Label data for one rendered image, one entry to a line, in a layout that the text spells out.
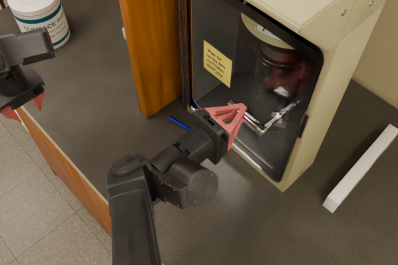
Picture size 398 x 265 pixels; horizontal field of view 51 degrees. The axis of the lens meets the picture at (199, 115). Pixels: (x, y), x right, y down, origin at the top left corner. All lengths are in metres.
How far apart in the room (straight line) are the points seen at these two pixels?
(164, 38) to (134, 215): 0.47
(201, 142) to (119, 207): 0.18
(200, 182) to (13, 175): 1.68
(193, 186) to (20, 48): 0.38
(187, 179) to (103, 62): 0.67
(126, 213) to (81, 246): 1.40
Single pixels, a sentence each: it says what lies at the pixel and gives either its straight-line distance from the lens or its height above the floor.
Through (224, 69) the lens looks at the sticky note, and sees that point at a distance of 0.81.
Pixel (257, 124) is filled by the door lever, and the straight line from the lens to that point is 0.74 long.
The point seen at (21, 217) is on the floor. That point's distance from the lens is 2.11.
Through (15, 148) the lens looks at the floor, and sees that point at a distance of 2.31.
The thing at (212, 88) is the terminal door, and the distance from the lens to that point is 0.88.
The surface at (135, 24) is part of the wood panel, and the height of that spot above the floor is 1.25.
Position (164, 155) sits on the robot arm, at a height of 1.23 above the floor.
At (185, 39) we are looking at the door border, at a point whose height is 1.21.
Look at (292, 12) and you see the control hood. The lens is 0.48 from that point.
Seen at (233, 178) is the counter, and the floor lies 0.94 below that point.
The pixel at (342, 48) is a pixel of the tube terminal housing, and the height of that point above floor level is 1.39.
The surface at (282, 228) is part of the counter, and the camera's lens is 0.95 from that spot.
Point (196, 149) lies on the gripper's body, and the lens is 0.69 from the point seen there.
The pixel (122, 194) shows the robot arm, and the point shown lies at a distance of 0.61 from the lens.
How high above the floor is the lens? 1.81
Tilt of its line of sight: 54 degrees down
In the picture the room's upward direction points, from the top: straight up
